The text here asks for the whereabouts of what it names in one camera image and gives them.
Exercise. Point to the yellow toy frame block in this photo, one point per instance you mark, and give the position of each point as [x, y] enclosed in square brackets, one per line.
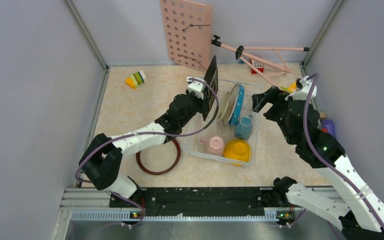
[292, 88]

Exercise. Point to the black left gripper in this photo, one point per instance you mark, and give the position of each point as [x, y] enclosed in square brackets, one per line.
[191, 94]

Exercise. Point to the yellow ribbed bowl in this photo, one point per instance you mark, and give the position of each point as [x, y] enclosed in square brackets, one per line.
[238, 150]

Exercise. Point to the red white toy block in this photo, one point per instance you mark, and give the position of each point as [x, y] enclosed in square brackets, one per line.
[256, 65]

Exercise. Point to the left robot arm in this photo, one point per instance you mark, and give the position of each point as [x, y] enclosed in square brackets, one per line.
[102, 159]

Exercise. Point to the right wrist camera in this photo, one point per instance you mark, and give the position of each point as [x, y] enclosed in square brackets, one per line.
[303, 87]

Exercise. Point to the purple flashlight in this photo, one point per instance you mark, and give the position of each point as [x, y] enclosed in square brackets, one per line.
[328, 126]

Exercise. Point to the blue polka dot plate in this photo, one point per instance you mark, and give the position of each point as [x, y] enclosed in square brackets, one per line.
[238, 103]

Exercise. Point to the white wire dish rack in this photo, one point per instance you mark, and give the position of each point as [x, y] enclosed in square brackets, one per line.
[191, 145]

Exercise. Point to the pink tripod stand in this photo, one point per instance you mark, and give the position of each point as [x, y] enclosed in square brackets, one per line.
[241, 53]

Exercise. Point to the dark red round plate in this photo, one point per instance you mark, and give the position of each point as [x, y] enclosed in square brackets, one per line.
[159, 159]

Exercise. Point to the round printed white plate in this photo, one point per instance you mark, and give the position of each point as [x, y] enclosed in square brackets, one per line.
[231, 104]

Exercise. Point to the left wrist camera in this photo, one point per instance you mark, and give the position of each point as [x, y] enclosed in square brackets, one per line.
[196, 86]

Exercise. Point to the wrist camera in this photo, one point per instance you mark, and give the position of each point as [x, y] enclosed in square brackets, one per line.
[196, 86]
[303, 87]

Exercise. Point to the pink white mug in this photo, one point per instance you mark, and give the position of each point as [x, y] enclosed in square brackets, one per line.
[214, 145]

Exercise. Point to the green toy brick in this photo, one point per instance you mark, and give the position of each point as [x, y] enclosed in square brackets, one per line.
[285, 89]

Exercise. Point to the blue floral mug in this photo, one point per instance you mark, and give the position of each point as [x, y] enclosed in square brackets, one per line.
[244, 127]

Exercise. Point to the small wooden cube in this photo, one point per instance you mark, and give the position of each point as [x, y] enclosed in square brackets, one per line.
[322, 116]

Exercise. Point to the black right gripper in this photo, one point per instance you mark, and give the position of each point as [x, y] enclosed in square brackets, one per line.
[273, 95]

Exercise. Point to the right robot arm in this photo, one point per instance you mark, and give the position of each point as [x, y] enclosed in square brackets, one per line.
[359, 215]

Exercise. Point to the yellow green toy block stack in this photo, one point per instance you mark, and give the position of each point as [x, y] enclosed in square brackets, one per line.
[136, 79]

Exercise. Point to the pink pegboard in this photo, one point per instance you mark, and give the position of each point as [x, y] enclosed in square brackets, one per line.
[188, 29]

